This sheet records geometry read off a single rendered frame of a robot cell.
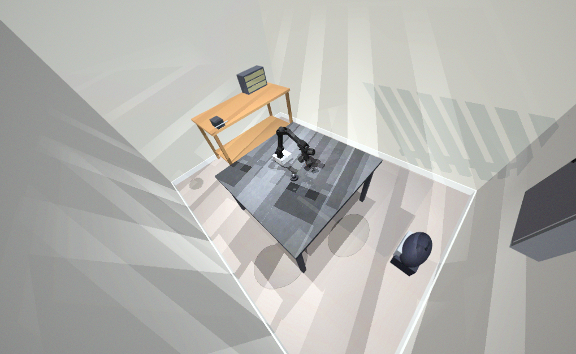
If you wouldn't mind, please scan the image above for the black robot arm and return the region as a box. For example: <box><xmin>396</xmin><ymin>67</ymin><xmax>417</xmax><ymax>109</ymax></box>
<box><xmin>275</xmin><ymin>126</ymin><xmax>315</xmax><ymax>163</ymax></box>

